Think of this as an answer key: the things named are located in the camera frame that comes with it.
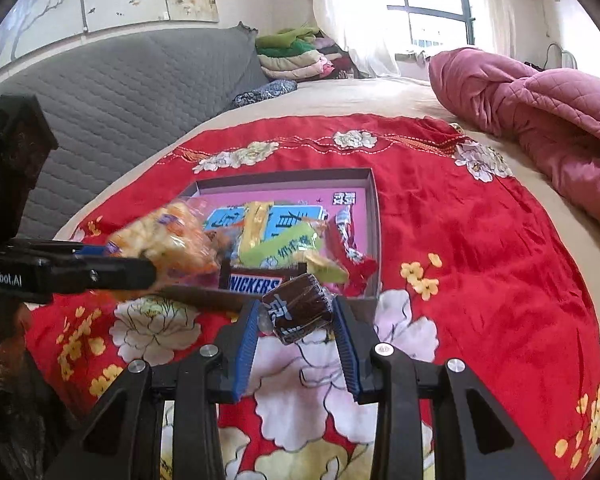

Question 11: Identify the pile of folded clothes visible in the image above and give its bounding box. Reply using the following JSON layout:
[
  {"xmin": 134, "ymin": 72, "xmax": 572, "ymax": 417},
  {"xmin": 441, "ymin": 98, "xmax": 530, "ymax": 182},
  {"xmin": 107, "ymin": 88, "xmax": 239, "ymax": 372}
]
[{"xmin": 255, "ymin": 25, "xmax": 352, "ymax": 81}]

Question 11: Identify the puffed corn snack packet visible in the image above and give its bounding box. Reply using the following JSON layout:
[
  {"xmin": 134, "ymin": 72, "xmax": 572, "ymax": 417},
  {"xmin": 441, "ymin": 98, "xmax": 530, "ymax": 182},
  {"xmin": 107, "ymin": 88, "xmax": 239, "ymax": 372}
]
[{"xmin": 107, "ymin": 199, "xmax": 224, "ymax": 282}]

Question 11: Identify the white sheer curtain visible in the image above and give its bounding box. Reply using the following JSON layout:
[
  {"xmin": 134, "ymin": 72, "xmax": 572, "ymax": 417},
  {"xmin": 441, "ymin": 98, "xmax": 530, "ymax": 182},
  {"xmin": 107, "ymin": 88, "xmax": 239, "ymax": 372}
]
[{"xmin": 310, "ymin": 0, "xmax": 416, "ymax": 79}]

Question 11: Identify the dark brown snack packet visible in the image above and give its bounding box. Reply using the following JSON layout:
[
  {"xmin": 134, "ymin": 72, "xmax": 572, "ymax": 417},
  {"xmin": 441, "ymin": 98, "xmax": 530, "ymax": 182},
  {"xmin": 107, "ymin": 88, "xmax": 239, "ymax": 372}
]
[{"xmin": 261, "ymin": 274, "xmax": 335, "ymax": 346}]

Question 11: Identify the pink quilt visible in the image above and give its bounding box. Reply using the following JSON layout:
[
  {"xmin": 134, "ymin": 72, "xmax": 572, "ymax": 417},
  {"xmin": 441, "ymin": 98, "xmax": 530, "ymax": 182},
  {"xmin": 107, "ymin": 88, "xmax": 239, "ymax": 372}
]
[{"xmin": 428, "ymin": 47, "xmax": 600, "ymax": 232}]

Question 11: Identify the brown chocolate bar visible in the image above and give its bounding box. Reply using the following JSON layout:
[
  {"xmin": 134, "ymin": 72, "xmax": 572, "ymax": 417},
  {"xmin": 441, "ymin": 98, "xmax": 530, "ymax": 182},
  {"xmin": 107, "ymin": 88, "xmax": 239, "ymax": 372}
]
[{"xmin": 219, "ymin": 261, "xmax": 309, "ymax": 297}]

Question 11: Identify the yellow wafer bar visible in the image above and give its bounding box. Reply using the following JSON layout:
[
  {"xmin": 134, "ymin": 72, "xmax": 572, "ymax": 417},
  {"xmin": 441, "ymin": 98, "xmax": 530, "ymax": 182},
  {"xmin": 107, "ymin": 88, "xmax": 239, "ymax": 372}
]
[{"xmin": 242, "ymin": 201, "xmax": 277, "ymax": 252}]

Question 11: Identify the red floral blanket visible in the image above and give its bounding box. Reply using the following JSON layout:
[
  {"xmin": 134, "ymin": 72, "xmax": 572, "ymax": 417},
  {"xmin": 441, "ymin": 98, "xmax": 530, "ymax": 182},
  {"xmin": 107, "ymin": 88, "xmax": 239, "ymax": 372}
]
[{"xmin": 25, "ymin": 112, "xmax": 600, "ymax": 480}]

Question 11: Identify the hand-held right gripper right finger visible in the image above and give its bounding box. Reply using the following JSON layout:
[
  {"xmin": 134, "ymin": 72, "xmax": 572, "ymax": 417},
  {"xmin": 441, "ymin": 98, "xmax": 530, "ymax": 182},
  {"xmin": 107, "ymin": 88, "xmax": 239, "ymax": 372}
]
[{"xmin": 332, "ymin": 296, "xmax": 556, "ymax": 480}]

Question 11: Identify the red snack packet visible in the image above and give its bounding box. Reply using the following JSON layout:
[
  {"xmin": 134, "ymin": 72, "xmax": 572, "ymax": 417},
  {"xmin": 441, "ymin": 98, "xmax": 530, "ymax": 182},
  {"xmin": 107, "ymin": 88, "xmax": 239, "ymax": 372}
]
[{"xmin": 326, "ymin": 207, "xmax": 380, "ymax": 297}]

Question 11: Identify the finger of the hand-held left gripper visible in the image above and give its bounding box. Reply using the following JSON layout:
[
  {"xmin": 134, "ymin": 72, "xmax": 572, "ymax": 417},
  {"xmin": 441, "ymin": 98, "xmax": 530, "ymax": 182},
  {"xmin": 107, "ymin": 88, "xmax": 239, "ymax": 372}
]
[
  {"xmin": 45, "ymin": 255, "xmax": 158, "ymax": 295},
  {"xmin": 5, "ymin": 239, "xmax": 108, "ymax": 260}
]

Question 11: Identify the window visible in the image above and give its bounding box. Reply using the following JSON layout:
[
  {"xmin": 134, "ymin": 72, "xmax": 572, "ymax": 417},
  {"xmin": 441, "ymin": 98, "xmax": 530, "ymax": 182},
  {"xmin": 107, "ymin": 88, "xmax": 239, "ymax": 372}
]
[{"xmin": 387, "ymin": 0, "xmax": 477, "ymax": 54}]

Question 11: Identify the blue patterned cloth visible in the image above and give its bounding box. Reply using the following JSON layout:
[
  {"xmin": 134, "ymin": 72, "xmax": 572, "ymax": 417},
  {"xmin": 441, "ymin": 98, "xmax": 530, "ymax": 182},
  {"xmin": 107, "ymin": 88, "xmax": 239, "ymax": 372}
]
[{"xmin": 231, "ymin": 79, "xmax": 299, "ymax": 109}]

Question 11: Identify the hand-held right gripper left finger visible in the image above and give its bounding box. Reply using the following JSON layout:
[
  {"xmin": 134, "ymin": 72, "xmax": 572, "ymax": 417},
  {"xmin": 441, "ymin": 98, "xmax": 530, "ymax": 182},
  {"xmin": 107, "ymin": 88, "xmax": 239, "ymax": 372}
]
[{"xmin": 45, "ymin": 300, "xmax": 261, "ymax": 480}]

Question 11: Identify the pink book with blue label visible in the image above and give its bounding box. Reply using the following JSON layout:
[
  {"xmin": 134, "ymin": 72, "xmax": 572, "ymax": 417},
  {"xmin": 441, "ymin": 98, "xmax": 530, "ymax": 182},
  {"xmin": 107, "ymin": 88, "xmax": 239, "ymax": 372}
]
[{"xmin": 199, "ymin": 187, "xmax": 369, "ymax": 263}]

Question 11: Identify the green snack packet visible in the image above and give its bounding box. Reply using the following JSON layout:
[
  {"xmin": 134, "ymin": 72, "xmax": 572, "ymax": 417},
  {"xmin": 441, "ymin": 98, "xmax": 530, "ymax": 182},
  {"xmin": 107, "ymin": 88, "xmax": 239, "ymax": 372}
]
[{"xmin": 232, "ymin": 222, "xmax": 351, "ymax": 284}]

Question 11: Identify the grey padded headboard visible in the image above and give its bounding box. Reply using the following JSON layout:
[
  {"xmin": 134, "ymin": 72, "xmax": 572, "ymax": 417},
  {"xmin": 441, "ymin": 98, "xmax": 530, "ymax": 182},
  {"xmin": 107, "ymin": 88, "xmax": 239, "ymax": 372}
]
[{"xmin": 0, "ymin": 22, "xmax": 267, "ymax": 242}]

